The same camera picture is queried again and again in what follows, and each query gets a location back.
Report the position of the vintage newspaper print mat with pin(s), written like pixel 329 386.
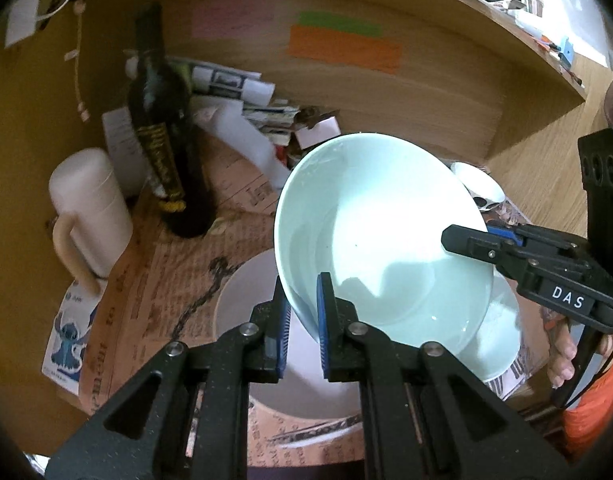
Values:
pixel 165 287

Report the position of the mint green bowl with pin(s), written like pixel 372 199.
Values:
pixel 369 210

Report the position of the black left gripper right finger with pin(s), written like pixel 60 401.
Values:
pixel 424 414

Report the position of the orange sticky note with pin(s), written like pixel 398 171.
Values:
pixel 334 47

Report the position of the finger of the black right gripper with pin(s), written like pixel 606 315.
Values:
pixel 506 234
pixel 509 259

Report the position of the cream mug with handle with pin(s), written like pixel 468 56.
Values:
pixel 93 226

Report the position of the person's right hand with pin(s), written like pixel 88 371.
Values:
pixel 562 348

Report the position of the dark wine bottle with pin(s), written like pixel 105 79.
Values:
pixel 158 102

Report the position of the stack of newspapers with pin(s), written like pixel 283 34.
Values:
pixel 218 85

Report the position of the small white box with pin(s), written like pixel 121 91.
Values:
pixel 321 132

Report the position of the green sticky note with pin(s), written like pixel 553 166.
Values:
pixel 340 23

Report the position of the pink sticky note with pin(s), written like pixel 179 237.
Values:
pixel 230 19

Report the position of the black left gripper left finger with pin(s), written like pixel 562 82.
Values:
pixel 183 415

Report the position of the white charger with cable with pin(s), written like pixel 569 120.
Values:
pixel 24 17

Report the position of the white paper strip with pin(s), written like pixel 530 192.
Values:
pixel 229 126

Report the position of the wooden shelf board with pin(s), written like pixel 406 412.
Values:
pixel 436 15

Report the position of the small white bowl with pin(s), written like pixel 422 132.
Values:
pixel 484 190

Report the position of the blue cartoon sticker card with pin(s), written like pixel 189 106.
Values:
pixel 69 335

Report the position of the mint green plate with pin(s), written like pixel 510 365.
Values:
pixel 496 344

